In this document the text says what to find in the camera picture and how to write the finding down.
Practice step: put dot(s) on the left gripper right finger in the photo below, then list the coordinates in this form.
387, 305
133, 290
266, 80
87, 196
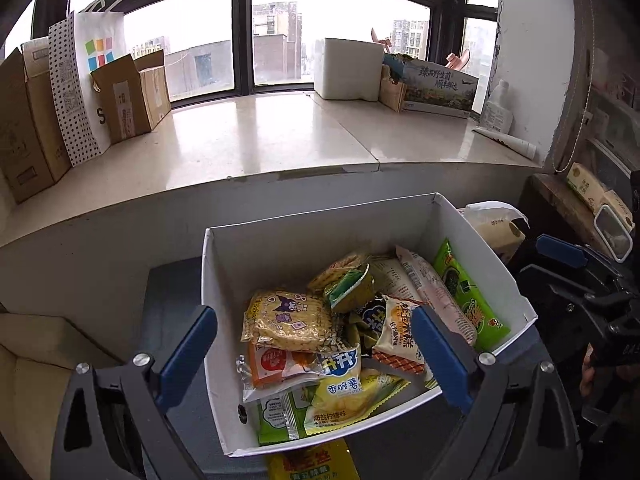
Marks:
516, 420

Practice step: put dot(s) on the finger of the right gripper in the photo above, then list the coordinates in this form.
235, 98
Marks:
558, 250

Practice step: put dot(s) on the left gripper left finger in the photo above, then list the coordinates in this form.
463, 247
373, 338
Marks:
114, 420

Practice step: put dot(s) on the pink beige snack packet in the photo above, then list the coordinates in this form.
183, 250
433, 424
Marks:
433, 292

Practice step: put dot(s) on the orange cake snack packet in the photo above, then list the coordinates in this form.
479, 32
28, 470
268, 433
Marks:
266, 371

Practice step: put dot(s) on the person right hand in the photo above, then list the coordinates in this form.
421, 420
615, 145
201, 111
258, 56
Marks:
590, 373

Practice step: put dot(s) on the white framed mirror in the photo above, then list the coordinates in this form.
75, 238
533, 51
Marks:
614, 235

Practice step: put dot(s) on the wooden side shelf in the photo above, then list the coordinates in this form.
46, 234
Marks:
573, 211

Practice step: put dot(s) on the beige tea box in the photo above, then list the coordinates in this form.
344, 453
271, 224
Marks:
595, 194

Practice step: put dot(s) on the tissue pack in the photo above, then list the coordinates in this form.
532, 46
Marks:
498, 224

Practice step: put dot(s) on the cream sofa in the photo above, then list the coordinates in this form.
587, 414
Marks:
38, 356

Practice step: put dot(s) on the white tube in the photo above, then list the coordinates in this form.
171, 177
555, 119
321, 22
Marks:
517, 145

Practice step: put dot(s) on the rice cake snack packet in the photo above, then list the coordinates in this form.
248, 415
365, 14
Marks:
396, 346

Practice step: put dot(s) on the blue tablecloth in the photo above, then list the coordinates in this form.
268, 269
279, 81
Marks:
405, 448

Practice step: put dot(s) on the white bottle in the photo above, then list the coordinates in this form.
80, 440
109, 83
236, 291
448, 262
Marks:
496, 114

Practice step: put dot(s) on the green white snack packet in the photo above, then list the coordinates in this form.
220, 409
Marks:
281, 418

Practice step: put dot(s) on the yellow blue snack bag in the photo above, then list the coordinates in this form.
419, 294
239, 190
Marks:
352, 393

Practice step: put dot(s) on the yellow corn snack pouch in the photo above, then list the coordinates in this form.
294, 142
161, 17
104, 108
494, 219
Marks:
327, 461

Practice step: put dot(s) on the round cookie clear packet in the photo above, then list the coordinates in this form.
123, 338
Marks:
287, 320

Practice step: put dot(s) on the white cardboard storage box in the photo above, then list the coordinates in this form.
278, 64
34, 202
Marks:
288, 251

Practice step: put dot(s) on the printed mushroom gift box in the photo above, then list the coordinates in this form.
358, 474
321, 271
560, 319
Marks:
432, 88

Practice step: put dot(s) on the jelly cup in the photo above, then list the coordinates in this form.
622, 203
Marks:
352, 291

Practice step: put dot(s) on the large brown cardboard box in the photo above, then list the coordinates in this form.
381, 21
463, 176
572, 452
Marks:
33, 153

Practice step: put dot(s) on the small open cardboard box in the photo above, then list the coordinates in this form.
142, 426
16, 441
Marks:
133, 94

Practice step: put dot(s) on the dotted white paper bag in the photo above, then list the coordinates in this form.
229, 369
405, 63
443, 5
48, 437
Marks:
82, 43

